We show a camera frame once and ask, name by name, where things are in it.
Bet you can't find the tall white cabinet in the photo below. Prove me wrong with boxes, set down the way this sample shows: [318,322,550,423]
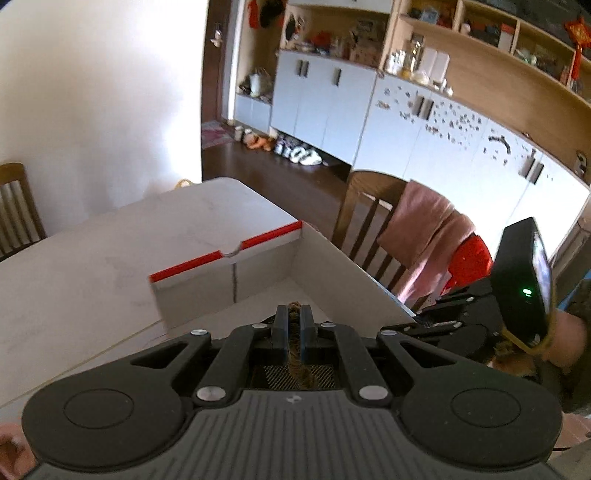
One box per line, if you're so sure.
[269,50,377,167]

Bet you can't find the pink towel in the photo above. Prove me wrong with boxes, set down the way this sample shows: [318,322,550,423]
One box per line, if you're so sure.
[378,181,476,303]

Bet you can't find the person's right hand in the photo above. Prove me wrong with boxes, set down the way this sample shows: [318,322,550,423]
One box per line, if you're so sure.
[544,310,591,368]

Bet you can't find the brown braided rope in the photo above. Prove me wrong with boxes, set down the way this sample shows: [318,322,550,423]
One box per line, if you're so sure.
[285,301,308,392]

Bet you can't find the white boxes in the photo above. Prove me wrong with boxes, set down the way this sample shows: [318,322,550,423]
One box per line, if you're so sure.
[418,46,451,86]

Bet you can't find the wooden chair with slatted back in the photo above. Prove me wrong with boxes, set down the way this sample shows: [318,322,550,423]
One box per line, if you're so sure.
[0,162,48,261]
[331,170,444,315]

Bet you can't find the wooden shelf unit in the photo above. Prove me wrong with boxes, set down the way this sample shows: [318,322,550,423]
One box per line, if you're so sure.
[277,0,591,188]

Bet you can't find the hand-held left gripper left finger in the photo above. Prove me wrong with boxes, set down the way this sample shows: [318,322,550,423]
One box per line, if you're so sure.
[130,305,293,407]

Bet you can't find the glass jar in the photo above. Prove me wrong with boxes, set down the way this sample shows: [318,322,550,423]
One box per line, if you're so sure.
[409,34,426,70]

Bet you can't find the brown wooden door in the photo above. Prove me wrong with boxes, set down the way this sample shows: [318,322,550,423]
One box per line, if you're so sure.
[203,0,241,123]

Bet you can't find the red hanging ornament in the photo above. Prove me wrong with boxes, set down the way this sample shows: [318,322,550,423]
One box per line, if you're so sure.
[564,17,591,81]

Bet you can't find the grey bag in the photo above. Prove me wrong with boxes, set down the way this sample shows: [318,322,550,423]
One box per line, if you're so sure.
[249,68,274,99]

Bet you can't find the low white cabinet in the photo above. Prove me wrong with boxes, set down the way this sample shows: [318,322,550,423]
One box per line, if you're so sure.
[233,92,273,134]

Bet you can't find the red cloth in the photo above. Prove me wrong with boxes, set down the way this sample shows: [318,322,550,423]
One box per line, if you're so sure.
[445,234,494,291]

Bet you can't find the patterned door rug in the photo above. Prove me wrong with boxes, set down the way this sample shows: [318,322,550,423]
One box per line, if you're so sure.
[202,121,236,149]

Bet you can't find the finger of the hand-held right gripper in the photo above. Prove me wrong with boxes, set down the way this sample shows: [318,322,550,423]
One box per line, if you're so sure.
[418,279,497,326]
[381,320,467,344]

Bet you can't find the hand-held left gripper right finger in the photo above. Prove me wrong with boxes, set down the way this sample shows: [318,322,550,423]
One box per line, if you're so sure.
[299,305,456,407]

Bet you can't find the red and white cardboard box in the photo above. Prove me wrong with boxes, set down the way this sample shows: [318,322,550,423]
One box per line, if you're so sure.
[148,220,417,344]

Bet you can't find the white cabinet with stickers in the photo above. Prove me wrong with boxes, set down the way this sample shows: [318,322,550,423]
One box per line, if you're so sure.
[353,74,591,278]

